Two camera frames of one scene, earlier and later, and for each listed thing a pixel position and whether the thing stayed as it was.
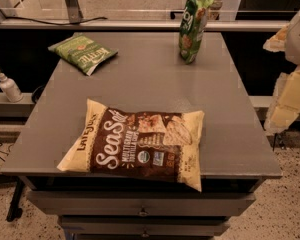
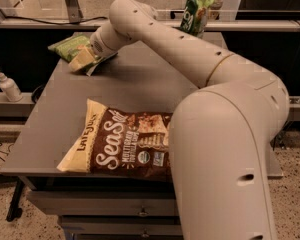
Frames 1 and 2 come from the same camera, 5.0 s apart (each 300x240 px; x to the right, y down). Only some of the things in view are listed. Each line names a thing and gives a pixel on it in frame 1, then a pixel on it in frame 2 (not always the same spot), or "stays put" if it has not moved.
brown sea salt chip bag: x=156 y=145 stays put
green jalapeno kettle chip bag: x=83 y=52 stays put
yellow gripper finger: x=278 y=41 → x=83 y=56
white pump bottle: x=9 y=88 stays put
